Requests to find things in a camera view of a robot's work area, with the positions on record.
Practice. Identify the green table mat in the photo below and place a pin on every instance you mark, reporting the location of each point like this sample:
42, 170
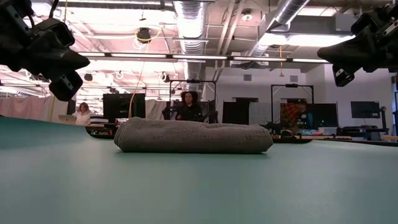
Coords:
199, 189

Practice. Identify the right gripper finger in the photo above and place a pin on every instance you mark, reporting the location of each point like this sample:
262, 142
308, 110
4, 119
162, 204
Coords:
351, 59
351, 46

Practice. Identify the black workstation desk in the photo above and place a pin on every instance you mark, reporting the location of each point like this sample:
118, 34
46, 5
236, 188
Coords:
360, 129

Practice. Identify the grey wall vent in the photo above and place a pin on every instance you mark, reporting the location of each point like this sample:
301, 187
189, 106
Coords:
293, 78
247, 77

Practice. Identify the small black robot arm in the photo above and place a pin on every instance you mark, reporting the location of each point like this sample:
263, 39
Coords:
273, 126

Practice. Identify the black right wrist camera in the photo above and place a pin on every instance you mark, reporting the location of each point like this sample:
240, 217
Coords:
365, 23

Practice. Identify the wide corrugated silver duct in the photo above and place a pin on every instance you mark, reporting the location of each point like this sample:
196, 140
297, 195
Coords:
189, 25

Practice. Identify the white curtain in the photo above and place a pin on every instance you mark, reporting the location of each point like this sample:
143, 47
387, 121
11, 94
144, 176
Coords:
28, 109
154, 109

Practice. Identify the grey partition panel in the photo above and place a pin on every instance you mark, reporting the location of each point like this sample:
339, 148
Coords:
262, 113

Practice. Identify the black monitor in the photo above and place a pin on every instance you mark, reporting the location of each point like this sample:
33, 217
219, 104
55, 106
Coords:
365, 109
326, 113
121, 107

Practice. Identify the silver laptop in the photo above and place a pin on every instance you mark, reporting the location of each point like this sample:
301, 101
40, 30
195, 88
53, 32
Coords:
66, 119

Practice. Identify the long ceiling light bar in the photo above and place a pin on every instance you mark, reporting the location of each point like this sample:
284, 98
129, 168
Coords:
199, 57

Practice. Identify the black panel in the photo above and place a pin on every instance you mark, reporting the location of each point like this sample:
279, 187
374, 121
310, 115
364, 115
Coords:
234, 112

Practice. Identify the grey rectangular air duct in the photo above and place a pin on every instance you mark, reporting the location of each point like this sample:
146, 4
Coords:
320, 25

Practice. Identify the person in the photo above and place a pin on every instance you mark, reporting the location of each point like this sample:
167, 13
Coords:
306, 119
82, 116
189, 112

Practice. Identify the grey terry towel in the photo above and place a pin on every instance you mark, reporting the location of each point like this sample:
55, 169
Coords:
192, 137

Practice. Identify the slim silver spiral duct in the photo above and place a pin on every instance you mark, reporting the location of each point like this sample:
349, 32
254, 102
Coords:
289, 11

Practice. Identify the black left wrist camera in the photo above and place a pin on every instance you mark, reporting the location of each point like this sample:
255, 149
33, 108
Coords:
53, 32

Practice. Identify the light wooden table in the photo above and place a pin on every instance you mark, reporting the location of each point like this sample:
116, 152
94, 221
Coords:
323, 137

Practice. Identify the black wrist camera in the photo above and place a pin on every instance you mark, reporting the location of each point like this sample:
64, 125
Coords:
365, 23
53, 32

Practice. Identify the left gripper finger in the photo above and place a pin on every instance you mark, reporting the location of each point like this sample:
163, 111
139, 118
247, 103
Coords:
65, 55
62, 68

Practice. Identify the black ceiling dome fixture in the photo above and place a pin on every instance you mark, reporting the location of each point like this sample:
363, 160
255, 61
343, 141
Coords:
144, 35

